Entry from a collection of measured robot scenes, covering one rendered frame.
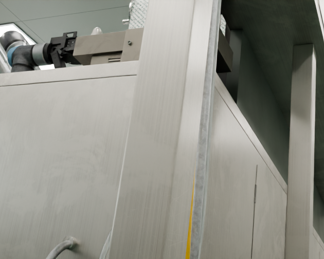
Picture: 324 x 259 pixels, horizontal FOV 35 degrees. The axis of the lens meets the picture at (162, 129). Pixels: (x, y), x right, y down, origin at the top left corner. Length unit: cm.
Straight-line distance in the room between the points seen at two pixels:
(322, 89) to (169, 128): 136
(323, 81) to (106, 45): 76
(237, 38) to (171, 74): 97
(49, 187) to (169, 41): 72
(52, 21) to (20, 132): 365
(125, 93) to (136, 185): 71
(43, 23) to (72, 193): 390
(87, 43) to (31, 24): 367
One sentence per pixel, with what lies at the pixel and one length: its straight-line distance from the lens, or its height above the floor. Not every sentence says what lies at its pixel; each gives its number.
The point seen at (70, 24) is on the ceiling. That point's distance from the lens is 492.
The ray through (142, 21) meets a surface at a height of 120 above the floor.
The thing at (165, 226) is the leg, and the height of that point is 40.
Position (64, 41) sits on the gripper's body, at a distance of 172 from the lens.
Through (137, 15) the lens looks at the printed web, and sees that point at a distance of 168.
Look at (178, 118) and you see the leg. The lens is 53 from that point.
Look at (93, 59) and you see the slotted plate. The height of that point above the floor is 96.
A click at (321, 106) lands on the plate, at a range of 199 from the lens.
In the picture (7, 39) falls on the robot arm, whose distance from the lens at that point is 233.
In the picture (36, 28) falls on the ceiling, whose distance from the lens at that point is 513.
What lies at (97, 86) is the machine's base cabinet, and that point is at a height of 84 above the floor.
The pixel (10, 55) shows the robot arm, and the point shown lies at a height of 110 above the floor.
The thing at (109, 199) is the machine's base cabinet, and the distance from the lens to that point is 114.
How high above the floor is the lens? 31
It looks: 21 degrees up
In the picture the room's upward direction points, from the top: 8 degrees clockwise
